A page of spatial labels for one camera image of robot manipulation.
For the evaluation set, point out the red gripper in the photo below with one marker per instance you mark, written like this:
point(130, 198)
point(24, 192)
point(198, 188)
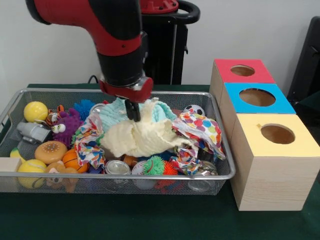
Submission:
point(130, 93)

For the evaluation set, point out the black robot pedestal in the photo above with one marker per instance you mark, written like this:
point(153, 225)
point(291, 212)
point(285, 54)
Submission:
point(170, 50)

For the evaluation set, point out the polka dot paper napkin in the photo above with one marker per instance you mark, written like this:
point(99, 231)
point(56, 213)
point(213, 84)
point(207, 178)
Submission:
point(202, 127)

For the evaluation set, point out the small orange basketball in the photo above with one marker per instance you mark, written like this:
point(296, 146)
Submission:
point(72, 160)

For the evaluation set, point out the silver mesh bin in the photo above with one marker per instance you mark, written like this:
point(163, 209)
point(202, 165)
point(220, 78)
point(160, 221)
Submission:
point(215, 186)

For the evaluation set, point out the small soccer ball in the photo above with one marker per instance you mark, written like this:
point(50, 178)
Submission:
point(195, 110)

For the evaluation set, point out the grey plastic toy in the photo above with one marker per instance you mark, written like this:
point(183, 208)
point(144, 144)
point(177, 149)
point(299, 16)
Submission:
point(32, 131)

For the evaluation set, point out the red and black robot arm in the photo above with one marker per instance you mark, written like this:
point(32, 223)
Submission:
point(112, 32)

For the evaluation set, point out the purple spiky ball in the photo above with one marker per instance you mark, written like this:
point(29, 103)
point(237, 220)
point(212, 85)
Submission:
point(68, 127)

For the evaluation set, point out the wooden box with three holes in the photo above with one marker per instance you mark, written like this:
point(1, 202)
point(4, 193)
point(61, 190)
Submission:
point(270, 182)

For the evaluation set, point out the silver drink can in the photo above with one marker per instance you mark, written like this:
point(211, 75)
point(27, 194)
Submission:
point(117, 167)

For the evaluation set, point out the yellow ball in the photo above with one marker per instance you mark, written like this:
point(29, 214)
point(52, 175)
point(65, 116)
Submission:
point(35, 111)
point(31, 166)

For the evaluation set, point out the dark green table cloth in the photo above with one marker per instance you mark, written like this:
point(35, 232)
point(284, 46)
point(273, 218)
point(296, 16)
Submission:
point(310, 107)
point(125, 220)

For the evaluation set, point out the black panel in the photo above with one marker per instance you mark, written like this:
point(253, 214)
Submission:
point(307, 62)

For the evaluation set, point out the light blue muslin cloth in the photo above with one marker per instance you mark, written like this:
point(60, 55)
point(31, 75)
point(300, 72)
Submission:
point(112, 113)

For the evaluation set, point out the cream muslin cloth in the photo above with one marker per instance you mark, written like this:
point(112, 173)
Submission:
point(140, 137)

